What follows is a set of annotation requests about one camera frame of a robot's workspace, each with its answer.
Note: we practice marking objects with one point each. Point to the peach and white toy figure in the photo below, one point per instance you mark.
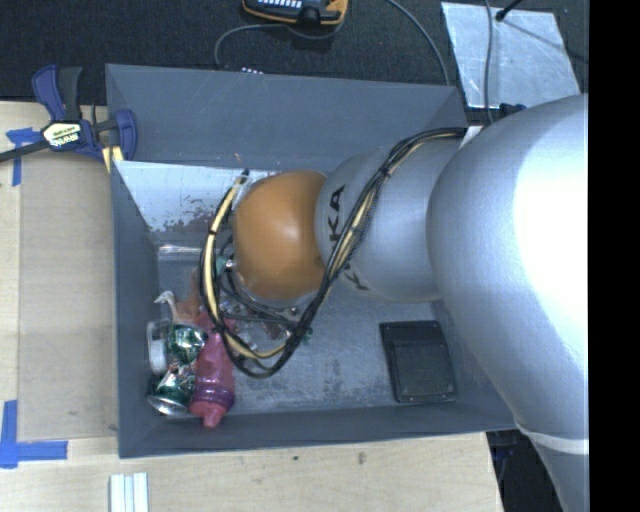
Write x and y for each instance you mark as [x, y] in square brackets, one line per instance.
[183, 309]

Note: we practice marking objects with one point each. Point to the crushed green can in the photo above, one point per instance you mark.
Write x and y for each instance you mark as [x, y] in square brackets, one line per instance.
[180, 350]

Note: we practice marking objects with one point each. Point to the grey metal bin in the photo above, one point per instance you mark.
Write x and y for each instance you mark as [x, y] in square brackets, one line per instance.
[320, 120]

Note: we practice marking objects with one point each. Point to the clear plastic bottle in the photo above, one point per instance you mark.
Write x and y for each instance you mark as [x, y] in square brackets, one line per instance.
[158, 356]

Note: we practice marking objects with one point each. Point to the pink plastic bottle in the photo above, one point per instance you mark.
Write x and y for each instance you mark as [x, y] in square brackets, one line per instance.
[215, 380]

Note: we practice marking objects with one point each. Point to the pale wood board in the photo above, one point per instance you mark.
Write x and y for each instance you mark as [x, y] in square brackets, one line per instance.
[65, 300]

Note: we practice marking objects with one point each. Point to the black flat square box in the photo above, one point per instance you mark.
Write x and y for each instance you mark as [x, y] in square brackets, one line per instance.
[420, 362]

